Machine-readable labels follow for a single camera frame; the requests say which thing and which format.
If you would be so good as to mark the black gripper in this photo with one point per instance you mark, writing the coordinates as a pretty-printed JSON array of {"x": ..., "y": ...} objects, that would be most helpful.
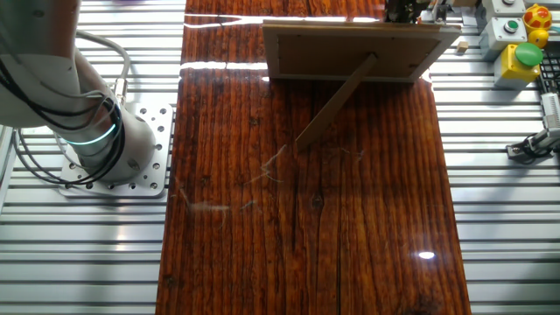
[{"x": 398, "y": 11}]

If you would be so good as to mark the wooden picture frame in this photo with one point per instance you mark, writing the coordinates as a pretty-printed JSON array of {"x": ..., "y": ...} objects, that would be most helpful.
[{"x": 350, "y": 52}]

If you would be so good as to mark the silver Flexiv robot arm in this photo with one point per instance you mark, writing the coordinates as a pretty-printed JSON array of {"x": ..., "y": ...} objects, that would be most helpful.
[{"x": 39, "y": 65}]

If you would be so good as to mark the small wooden cube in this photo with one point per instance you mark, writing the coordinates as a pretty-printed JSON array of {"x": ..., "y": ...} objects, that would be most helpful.
[{"x": 462, "y": 46}]

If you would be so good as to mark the grey box with green button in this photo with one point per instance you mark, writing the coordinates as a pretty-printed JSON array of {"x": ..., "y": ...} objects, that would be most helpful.
[{"x": 499, "y": 39}]

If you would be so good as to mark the yellow box with green cap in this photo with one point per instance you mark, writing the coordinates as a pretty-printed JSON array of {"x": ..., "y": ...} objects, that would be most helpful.
[{"x": 509, "y": 65}]

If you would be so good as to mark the yellow orange spotted toy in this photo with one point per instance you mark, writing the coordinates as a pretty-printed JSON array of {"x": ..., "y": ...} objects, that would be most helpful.
[{"x": 537, "y": 17}]

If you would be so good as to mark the black keyboard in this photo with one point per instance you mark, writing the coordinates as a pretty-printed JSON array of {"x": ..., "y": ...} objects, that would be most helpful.
[{"x": 552, "y": 72}]

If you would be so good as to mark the dark wood grain board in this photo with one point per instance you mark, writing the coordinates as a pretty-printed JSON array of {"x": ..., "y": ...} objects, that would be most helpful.
[{"x": 262, "y": 240}]

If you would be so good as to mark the grey metal bracket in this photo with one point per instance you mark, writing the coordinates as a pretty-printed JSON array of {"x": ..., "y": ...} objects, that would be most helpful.
[{"x": 439, "y": 13}]

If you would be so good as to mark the silver depth camera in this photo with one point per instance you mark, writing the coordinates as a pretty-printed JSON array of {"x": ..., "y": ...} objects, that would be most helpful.
[{"x": 552, "y": 109}]

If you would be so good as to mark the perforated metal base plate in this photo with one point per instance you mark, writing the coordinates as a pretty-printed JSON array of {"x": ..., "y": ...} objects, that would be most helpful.
[{"x": 153, "y": 175}]

